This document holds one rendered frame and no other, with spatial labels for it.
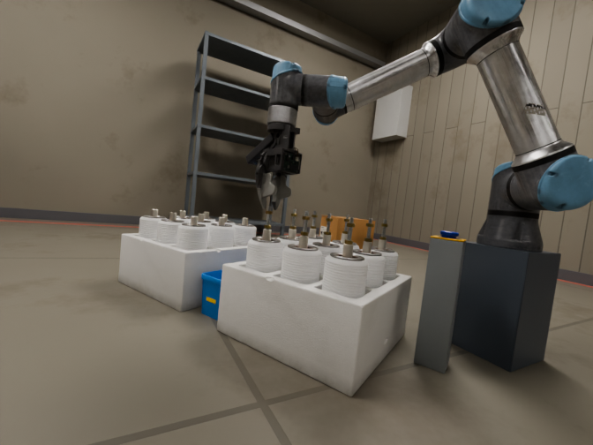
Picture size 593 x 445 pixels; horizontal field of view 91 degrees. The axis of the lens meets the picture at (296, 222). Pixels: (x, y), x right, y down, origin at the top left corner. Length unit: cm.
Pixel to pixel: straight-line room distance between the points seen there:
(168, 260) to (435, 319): 77
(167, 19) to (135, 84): 69
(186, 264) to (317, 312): 46
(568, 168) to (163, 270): 107
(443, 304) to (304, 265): 34
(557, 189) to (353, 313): 51
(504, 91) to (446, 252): 38
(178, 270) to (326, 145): 316
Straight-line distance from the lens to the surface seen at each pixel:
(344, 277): 62
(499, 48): 87
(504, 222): 95
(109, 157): 319
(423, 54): 97
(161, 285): 103
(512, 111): 85
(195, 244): 97
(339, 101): 77
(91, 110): 326
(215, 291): 89
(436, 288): 78
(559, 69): 338
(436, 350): 82
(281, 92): 78
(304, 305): 64
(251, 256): 76
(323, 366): 66
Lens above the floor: 36
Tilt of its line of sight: 4 degrees down
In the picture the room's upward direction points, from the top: 6 degrees clockwise
